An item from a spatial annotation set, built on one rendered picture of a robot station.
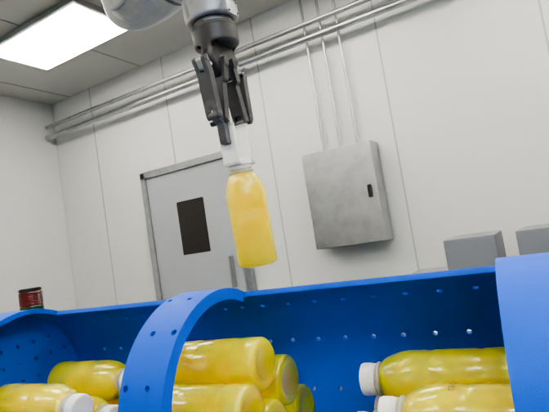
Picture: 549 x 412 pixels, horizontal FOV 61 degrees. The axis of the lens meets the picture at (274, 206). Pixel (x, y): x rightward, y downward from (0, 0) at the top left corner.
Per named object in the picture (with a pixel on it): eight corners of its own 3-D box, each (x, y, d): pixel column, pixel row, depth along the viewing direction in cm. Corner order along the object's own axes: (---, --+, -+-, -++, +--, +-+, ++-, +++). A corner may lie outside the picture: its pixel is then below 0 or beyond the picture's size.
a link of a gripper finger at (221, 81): (229, 56, 76) (223, 53, 75) (234, 122, 75) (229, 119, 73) (209, 64, 78) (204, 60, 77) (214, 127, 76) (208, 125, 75)
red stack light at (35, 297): (29, 306, 131) (27, 293, 131) (14, 308, 134) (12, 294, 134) (48, 302, 137) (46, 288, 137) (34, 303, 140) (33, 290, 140)
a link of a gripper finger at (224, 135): (225, 112, 75) (215, 109, 73) (231, 143, 75) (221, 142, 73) (218, 114, 76) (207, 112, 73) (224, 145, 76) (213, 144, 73)
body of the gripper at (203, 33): (217, 10, 72) (229, 69, 72) (245, 24, 80) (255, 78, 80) (179, 26, 76) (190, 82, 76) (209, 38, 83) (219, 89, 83)
